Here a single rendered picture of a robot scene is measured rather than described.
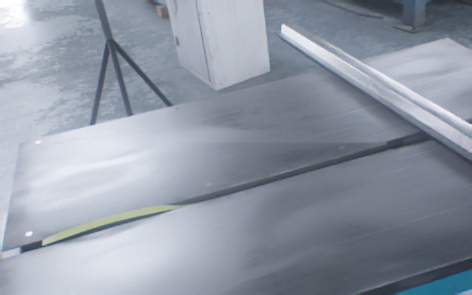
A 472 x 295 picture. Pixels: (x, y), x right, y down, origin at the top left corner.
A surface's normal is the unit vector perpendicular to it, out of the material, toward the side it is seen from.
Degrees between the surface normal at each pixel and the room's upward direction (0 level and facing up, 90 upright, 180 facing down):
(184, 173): 0
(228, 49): 90
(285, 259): 0
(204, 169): 0
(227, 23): 90
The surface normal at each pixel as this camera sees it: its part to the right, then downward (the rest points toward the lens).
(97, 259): -0.12, -0.83
